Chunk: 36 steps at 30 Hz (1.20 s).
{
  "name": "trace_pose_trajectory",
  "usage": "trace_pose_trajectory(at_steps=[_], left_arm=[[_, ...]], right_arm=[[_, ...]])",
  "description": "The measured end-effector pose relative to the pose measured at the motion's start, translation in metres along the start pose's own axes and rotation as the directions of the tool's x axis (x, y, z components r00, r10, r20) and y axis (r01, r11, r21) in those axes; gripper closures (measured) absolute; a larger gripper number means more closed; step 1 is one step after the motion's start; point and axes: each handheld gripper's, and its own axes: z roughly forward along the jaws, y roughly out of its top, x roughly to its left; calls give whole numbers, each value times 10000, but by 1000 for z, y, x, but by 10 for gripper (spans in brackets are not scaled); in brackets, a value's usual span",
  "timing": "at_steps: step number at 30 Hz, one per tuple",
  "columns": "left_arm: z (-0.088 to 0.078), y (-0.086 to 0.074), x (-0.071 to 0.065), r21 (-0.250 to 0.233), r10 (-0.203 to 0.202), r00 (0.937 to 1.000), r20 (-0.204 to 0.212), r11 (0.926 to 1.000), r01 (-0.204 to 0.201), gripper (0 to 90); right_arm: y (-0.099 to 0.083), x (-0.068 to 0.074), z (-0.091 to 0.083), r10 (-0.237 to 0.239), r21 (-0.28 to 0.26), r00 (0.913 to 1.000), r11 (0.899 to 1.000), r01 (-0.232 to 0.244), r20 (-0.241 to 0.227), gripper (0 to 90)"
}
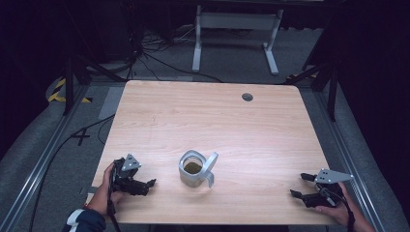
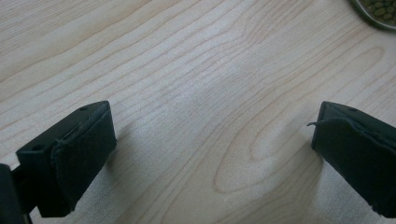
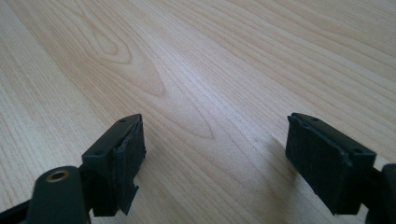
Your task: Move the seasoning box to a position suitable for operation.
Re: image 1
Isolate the silver metal cup with handle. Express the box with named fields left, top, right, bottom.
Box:
left=178, top=149, right=220, bottom=189

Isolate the black metal stand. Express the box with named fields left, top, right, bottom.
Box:
left=283, top=59, right=340, bottom=123
left=62, top=52, right=128, bottom=117

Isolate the person's right hand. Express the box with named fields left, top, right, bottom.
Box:
left=314, top=181, right=352, bottom=227

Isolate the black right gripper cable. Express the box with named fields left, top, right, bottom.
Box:
left=318, top=187, right=357, bottom=232

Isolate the black tape cross mark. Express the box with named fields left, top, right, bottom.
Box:
left=71, top=128, right=92, bottom=147

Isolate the brown powder in cup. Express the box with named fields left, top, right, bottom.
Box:
left=184, top=161, right=203, bottom=175

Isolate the person's left hand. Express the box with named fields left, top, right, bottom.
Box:
left=87, top=161, right=126, bottom=217

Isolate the yellow black striped floor tape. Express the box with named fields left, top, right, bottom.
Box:
left=47, top=77, right=94, bottom=104

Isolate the white metal desk frame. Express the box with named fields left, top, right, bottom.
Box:
left=191, top=4, right=285, bottom=76

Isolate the bundle of black floor cables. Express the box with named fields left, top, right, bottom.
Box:
left=127, top=23, right=223, bottom=83

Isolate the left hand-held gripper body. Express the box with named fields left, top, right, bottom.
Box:
left=111, top=153, right=150, bottom=197

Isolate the aluminium floor rail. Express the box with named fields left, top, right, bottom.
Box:
left=0, top=84, right=90, bottom=232
left=313, top=90, right=402, bottom=232

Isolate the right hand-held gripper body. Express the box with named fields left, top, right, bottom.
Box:
left=305, top=168, right=355, bottom=209

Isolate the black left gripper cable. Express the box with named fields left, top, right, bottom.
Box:
left=107, top=163, right=123, bottom=232

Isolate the black floor cable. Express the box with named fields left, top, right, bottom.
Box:
left=28, top=113, right=116, bottom=232

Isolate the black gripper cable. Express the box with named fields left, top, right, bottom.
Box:
left=318, top=187, right=357, bottom=232
left=107, top=163, right=123, bottom=232

